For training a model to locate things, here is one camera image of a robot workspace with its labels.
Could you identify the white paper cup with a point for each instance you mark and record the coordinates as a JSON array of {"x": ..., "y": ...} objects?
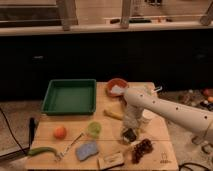
[{"x": 148, "y": 115}]

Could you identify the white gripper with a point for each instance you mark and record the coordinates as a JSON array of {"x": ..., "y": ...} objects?
[{"x": 132, "y": 117}]

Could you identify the green handled peeler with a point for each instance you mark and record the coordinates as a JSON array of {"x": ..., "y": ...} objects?
[{"x": 40, "y": 150}]

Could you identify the orange fruit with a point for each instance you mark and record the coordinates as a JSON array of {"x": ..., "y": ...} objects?
[{"x": 60, "y": 132}]

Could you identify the black handled tool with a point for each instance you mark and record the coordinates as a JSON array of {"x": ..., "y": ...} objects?
[{"x": 31, "y": 130}]

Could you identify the orange bowl with white contents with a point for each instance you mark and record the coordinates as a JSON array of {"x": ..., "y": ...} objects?
[{"x": 116, "y": 87}]

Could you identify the blue sponge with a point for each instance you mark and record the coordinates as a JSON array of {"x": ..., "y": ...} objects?
[{"x": 87, "y": 150}]

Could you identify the wooden cutting board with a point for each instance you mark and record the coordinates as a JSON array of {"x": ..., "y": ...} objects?
[{"x": 162, "y": 158}]

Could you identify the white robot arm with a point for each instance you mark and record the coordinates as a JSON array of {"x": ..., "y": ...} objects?
[{"x": 197, "y": 121}]

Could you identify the green plastic tray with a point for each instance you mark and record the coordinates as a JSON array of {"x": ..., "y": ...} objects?
[{"x": 70, "y": 97}]

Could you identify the green measuring cup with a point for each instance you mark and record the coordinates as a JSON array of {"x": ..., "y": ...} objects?
[{"x": 93, "y": 130}]

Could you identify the small metal cup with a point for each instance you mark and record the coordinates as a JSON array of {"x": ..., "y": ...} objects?
[{"x": 128, "y": 135}]

